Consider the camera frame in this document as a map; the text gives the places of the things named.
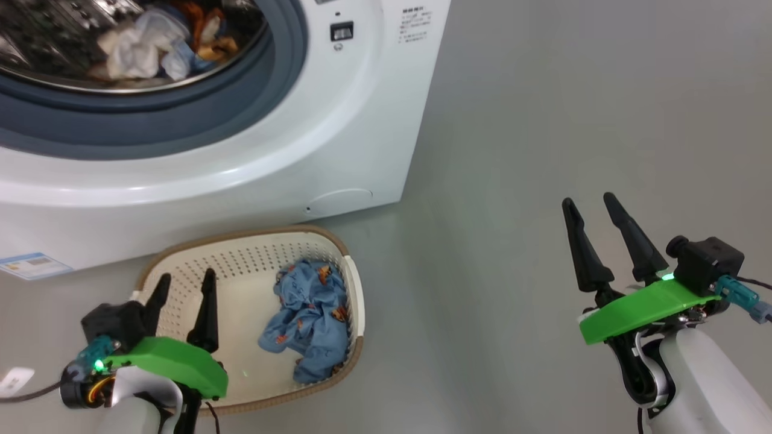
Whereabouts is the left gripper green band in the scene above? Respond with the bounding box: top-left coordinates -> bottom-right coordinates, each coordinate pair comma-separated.
103,268 -> 230,400

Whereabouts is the perforated steel washer drum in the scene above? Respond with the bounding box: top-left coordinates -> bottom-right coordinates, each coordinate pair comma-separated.
0,0 -> 269,94

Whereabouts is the cream white garment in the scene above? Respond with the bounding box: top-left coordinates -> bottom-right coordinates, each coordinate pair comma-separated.
96,9 -> 191,82

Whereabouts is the cream perforated basket brown rim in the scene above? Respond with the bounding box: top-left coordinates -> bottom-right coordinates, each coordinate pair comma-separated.
131,225 -> 366,415

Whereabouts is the small white flat tag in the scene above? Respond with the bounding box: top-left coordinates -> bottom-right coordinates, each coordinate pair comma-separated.
0,366 -> 35,398

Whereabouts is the round white filter cover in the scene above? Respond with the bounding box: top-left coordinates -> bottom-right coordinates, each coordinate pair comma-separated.
305,188 -> 375,216

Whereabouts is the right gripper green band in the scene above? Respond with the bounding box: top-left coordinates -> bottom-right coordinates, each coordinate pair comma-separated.
562,192 -> 721,404

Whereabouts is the teal camera cable connector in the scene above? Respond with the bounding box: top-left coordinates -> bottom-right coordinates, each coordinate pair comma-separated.
75,336 -> 118,377
715,275 -> 772,324

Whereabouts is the blue energy label sticker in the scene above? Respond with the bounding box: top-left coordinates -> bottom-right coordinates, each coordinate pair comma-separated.
0,252 -> 74,281

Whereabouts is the white front-load washing machine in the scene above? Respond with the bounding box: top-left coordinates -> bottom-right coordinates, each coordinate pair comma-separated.
0,0 -> 452,273

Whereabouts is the grey rubber door seal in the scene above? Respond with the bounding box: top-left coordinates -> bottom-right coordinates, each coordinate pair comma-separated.
0,0 -> 309,161

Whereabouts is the thin black left camera cable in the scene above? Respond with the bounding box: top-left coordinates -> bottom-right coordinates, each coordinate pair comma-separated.
0,380 -> 68,403

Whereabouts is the black printed instruction text label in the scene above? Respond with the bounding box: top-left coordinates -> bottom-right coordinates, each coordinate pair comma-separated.
399,7 -> 434,44

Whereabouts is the teal left camera cable connector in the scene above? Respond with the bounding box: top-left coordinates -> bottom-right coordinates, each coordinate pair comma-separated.
75,336 -> 118,377

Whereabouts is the teal right camera cable connector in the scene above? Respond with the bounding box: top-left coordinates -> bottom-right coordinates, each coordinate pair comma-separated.
715,275 -> 772,324

